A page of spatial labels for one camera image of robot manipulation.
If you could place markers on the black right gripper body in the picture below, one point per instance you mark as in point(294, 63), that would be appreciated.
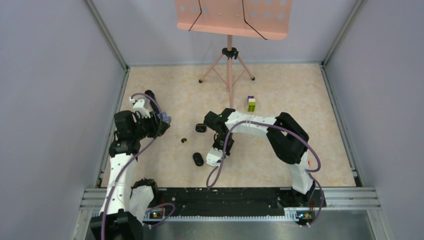
point(220, 141)

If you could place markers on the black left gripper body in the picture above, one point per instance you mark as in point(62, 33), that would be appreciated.
point(146, 126)

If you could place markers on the black earbud charging case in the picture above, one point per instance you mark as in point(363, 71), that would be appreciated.
point(200, 128)

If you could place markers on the grey blue oval case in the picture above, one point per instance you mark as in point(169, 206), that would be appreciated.
point(165, 118)

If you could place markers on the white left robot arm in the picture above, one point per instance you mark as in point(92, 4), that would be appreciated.
point(121, 215)

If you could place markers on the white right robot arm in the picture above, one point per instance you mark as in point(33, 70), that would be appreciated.
point(287, 138)

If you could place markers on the purple white green toy block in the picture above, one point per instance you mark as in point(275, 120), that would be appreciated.
point(251, 103)

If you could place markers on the pink music stand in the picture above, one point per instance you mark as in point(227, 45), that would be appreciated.
point(263, 19)

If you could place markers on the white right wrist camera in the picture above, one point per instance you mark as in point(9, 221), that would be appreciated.
point(214, 157)

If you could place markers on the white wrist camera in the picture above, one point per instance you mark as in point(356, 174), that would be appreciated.
point(141, 107)
point(214, 157)

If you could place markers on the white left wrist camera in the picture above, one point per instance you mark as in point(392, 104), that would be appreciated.
point(141, 107)

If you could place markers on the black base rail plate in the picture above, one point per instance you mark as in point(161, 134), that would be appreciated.
point(230, 201)

